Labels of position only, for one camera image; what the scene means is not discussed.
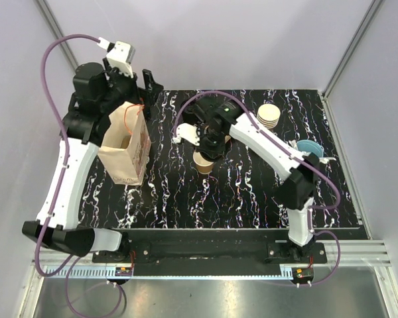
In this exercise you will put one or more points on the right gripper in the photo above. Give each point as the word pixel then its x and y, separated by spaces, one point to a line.
pixel 212 152

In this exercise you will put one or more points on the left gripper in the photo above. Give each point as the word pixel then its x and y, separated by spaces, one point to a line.
pixel 149 94

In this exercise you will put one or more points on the single paper coffee cup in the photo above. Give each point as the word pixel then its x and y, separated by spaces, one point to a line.
pixel 202 165

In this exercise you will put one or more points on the cardboard cup carrier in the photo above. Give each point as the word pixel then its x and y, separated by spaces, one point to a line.
pixel 125 142

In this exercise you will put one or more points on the paper takeout bag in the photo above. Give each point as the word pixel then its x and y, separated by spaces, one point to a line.
pixel 126 166

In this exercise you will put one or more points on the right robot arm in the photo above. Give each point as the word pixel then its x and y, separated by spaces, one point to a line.
pixel 298 172

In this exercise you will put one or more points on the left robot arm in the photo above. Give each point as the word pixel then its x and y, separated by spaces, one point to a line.
pixel 99 89

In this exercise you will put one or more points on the paper cup stack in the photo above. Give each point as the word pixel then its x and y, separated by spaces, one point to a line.
pixel 268 115

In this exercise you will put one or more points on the blue plastic cup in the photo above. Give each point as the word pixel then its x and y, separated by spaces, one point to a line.
pixel 310 146

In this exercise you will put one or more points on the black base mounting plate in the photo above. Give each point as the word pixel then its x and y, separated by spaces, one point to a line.
pixel 220 253

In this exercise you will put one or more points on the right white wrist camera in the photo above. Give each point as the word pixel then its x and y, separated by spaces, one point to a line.
pixel 186 132

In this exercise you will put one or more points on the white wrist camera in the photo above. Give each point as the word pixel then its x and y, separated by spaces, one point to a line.
pixel 186 132
pixel 119 55

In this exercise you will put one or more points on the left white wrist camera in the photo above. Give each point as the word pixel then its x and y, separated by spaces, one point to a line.
pixel 119 55

